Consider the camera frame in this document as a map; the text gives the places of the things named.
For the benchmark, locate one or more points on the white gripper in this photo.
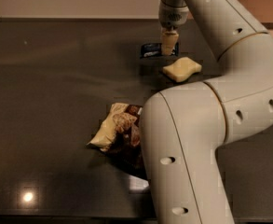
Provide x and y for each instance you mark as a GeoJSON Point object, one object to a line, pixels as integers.
{"type": "Point", "coordinates": [173, 17]}

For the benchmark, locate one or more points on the dark blue rxbar wrapper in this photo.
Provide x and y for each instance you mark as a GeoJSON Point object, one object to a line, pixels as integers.
{"type": "Point", "coordinates": [149, 50]}

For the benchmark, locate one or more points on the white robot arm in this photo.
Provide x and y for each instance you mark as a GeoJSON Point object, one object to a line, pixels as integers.
{"type": "Point", "coordinates": [181, 127]}

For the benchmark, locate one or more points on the brown sea salt chip bag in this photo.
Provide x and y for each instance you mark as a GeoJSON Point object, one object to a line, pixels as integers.
{"type": "Point", "coordinates": [118, 138]}

